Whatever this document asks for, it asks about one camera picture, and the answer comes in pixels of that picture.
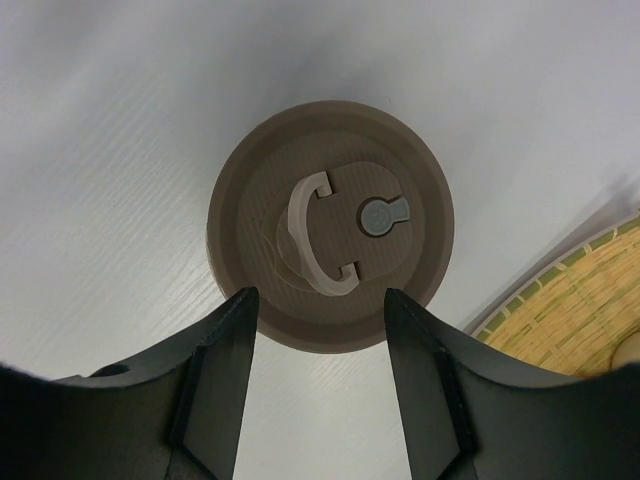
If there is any round brown lunch box lid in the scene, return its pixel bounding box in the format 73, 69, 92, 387
207, 100, 454, 354

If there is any yellow bamboo mat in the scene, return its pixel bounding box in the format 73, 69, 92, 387
472, 215, 639, 378

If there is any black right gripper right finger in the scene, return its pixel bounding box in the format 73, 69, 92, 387
384, 289, 639, 479

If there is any white steamed bun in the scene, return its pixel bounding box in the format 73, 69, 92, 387
611, 332, 640, 370

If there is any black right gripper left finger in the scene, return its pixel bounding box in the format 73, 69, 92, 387
1, 288, 259, 479

